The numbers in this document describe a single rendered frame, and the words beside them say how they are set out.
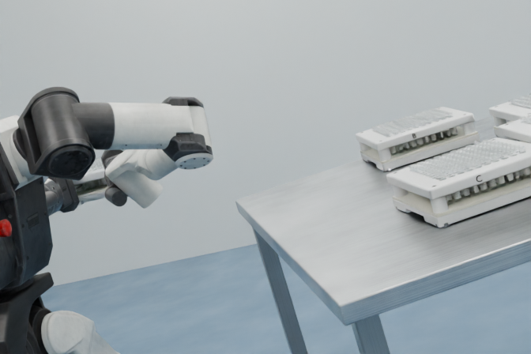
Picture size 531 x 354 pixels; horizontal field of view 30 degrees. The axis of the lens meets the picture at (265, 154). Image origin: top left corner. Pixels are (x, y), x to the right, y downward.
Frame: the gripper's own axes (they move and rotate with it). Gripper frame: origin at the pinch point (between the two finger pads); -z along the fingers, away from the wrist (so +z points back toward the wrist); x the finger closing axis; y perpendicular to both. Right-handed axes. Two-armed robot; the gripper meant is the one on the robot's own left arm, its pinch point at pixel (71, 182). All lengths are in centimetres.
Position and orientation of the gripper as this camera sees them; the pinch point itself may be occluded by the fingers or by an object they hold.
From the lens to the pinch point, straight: 248.4
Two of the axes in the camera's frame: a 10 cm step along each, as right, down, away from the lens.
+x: 2.9, 9.4, 1.6
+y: 8.9, -2.0, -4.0
